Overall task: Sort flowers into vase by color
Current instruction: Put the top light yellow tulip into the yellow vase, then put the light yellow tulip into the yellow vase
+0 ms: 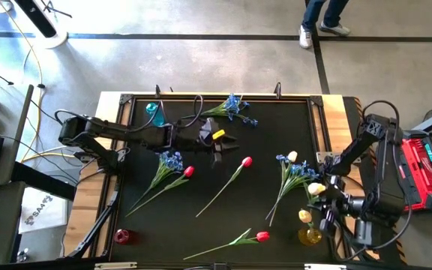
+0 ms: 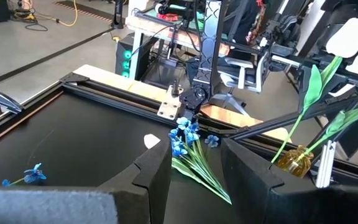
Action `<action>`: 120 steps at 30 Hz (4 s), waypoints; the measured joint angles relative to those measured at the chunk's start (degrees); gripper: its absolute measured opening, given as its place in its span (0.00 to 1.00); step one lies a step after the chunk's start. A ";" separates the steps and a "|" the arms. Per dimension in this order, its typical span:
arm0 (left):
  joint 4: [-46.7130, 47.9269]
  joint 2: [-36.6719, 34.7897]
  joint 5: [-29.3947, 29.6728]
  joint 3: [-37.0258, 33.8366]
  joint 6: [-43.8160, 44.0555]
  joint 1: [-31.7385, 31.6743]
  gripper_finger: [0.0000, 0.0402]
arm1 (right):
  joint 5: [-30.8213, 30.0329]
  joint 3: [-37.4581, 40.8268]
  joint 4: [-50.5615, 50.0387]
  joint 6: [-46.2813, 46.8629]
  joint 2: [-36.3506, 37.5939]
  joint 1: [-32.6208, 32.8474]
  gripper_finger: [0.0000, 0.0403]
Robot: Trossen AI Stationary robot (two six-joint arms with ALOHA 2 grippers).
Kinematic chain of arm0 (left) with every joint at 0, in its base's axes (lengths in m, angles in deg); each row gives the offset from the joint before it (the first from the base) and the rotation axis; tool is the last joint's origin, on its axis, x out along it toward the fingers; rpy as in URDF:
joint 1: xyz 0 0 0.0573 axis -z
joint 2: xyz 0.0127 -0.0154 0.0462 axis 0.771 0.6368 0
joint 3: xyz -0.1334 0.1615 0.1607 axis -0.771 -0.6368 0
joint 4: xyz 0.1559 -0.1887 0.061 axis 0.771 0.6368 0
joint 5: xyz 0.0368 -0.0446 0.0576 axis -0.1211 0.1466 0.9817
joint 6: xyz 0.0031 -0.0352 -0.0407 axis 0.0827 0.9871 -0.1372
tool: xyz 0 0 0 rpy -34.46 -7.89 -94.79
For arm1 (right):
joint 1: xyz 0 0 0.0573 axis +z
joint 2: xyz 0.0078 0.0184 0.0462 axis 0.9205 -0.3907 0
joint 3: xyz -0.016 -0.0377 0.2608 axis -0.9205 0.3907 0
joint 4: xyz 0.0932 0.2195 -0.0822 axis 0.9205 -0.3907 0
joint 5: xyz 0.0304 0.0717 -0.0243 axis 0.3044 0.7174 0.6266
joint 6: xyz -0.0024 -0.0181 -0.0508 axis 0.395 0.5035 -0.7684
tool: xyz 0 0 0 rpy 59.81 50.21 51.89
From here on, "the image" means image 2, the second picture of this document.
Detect black aluminium table frame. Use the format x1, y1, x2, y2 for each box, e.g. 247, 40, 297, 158
0, 72, 358, 187

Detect yellow glass vase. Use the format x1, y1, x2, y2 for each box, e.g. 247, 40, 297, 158
277, 144, 315, 179

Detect black diagonal frame strut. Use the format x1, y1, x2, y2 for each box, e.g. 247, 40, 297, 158
228, 95, 358, 141

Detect computer tower teal fans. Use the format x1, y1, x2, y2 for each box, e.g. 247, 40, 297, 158
115, 32, 155, 81

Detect blue artificial flower bunch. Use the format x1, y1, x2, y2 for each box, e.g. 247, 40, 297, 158
167, 116, 233, 205
1, 162, 47, 188

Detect white frame bracket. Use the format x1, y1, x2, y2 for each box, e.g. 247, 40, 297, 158
314, 139, 337, 189

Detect grey office chair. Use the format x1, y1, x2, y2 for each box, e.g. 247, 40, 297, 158
208, 51, 272, 108

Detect beige metal mounting plate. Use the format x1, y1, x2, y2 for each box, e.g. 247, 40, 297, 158
156, 85, 185, 121

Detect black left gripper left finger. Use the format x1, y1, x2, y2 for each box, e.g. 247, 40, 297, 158
0, 139, 172, 224

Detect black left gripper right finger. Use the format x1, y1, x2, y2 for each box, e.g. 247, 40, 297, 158
221, 138, 358, 224

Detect wooden top desk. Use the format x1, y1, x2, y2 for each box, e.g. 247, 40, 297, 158
125, 6, 232, 58

